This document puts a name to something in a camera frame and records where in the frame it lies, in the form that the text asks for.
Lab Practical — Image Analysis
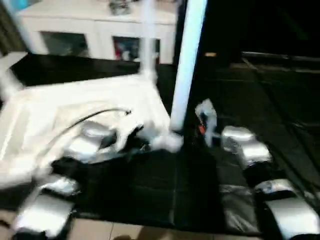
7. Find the white plastic table top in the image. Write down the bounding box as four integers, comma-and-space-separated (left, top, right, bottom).
0, 72, 184, 190

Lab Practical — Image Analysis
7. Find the white plastic table leg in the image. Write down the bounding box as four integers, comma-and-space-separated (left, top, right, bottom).
169, 0, 209, 136
0, 65, 23, 101
138, 0, 159, 84

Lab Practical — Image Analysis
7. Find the black work mat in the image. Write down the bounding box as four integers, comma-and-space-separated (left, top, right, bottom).
0, 52, 320, 237

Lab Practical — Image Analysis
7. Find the red bottle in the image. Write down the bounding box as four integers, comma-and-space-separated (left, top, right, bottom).
114, 41, 124, 60

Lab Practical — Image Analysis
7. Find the white glass-door cabinet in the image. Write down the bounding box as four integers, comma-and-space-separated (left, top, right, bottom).
15, 0, 179, 65

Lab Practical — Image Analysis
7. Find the grey object on cabinet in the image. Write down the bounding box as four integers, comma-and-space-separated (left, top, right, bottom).
108, 0, 132, 15

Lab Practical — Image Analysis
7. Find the white edge strip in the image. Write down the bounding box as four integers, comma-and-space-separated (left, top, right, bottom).
0, 51, 29, 70

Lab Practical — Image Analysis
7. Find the black metal rail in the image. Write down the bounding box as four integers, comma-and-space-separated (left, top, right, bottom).
241, 51, 320, 65

